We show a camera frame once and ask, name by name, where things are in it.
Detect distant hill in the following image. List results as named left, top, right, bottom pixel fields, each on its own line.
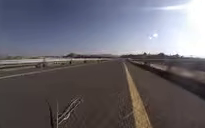
left=62, top=52, right=118, bottom=60

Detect grey asphalt road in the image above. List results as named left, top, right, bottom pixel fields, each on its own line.
left=0, top=59, right=205, bottom=128

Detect yellow painted line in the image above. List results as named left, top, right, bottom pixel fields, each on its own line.
left=121, top=61, right=154, bottom=128

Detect distant row of trees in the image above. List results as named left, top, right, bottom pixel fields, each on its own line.
left=119, top=51, right=186, bottom=60

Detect dry plant stalks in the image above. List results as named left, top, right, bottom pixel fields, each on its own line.
left=46, top=95, right=84, bottom=128

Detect metal guardrail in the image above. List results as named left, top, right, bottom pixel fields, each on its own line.
left=0, top=57, right=111, bottom=72

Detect low concrete wall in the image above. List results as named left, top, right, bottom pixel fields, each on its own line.
left=127, top=58, right=205, bottom=105

